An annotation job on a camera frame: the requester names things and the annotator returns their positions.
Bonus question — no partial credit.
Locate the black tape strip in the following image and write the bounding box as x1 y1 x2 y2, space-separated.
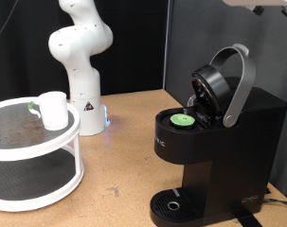
233 210 264 227

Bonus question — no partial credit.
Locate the white mug with green-taped handle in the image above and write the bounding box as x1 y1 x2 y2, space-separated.
27 91 70 131

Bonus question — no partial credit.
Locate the black Keurig coffee machine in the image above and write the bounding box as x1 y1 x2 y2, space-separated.
150 43 287 227

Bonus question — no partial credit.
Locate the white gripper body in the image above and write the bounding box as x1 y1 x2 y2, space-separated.
223 0 285 8

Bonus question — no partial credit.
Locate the white two-tier turntable shelf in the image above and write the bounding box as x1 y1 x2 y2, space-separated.
0 96 85 213

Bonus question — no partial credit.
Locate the black backdrop curtain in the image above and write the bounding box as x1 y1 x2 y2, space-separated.
0 0 170 105

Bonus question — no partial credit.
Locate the green-lidded reusable coffee pod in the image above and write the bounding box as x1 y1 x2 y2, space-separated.
170 113 196 127

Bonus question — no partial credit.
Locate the braided power cable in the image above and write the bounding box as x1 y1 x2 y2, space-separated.
261 198 287 209

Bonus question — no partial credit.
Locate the grey partition panel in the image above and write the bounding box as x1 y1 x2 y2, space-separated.
164 0 287 202

